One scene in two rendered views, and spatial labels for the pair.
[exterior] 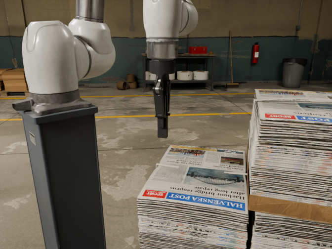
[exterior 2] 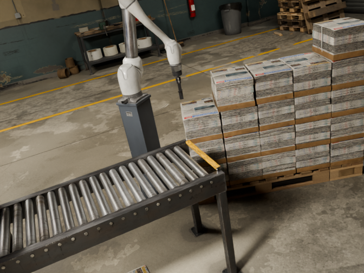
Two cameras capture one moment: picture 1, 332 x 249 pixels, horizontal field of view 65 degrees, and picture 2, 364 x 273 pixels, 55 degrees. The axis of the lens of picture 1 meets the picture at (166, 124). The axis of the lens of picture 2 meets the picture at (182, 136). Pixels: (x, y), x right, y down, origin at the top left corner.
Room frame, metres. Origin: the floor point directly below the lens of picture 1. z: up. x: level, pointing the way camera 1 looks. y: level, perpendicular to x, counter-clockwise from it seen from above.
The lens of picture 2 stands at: (-1.79, 0.69, 1.88)
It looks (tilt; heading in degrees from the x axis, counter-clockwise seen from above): 26 degrees down; 346
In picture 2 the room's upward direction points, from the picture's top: 11 degrees counter-clockwise
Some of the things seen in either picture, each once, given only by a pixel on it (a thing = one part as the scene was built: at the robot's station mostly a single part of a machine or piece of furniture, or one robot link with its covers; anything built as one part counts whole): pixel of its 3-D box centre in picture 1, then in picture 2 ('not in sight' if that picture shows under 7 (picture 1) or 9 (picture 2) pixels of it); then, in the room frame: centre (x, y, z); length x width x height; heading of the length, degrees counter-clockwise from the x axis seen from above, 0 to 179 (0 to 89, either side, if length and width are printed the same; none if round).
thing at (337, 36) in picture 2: not in sight; (338, 102); (0.45, -1.24, 0.65); 0.39 x 0.30 x 1.29; 166
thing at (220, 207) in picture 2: not in sight; (226, 234); (-0.21, 0.14, 0.34); 0.06 x 0.06 x 0.68; 6
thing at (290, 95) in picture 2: not in sight; (267, 90); (0.60, -0.67, 0.86); 0.38 x 0.29 x 0.04; 165
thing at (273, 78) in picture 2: not in sight; (267, 80); (0.60, -0.67, 0.95); 0.38 x 0.29 x 0.23; 165
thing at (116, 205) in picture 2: not in sight; (110, 192); (-0.01, 0.74, 0.77); 0.47 x 0.05 x 0.05; 6
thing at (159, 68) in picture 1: (162, 75); (177, 76); (0.76, 0.01, 1.12); 0.08 x 0.07 x 0.09; 166
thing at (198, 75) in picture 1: (177, 67); (117, 40); (6.75, -0.30, 0.55); 1.80 x 0.70 x 1.09; 96
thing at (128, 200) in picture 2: not in sight; (121, 188); (-0.01, 0.67, 0.77); 0.47 x 0.05 x 0.05; 6
